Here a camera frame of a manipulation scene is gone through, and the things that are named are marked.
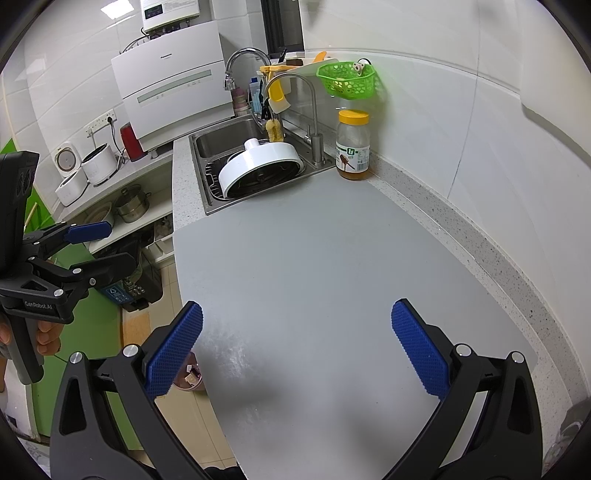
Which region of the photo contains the white rice cooker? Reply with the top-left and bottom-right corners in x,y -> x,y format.
81,143 -> 118,186

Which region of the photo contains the black dual recycling bin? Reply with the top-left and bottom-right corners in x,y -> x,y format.
100,249 -> 163,312

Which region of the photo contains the white water heater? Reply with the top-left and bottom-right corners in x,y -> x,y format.
140,0 -> 200,33

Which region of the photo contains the steel stock pot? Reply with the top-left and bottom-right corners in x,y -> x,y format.
113,184 -> 150,223

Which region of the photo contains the yellow sink sponge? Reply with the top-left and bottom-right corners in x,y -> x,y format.
266,118 -> 284,143

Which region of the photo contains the honey jar yellow lid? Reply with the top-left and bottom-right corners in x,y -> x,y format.
335,109 -> 370,180

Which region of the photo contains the yellow sponge brush hanging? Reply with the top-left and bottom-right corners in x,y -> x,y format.
259,64 -> 294,114

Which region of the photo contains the white countertop dishwasher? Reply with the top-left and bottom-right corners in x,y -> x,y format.
111,21 -> 235,151

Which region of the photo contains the white small cooker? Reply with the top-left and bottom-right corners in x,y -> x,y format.
52,142 -> 89,207

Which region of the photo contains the person left hand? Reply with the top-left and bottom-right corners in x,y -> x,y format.
1,320 -> 63,356

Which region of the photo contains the light blue basin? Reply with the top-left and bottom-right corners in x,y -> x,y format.
84,202 -> 115,227

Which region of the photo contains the stainless steel sink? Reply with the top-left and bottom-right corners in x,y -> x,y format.
191,116 -> 335,215

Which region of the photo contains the white storage drawer right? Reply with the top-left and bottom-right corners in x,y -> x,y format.
143,234 -> 174,266

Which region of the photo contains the red canister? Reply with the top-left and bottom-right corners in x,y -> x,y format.
120,122 -> 146,162

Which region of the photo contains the chrome tall faucet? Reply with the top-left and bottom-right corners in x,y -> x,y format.
262,72 -> 327,167

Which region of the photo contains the green plastic basket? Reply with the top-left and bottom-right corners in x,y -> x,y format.
317,61 -> 377,100

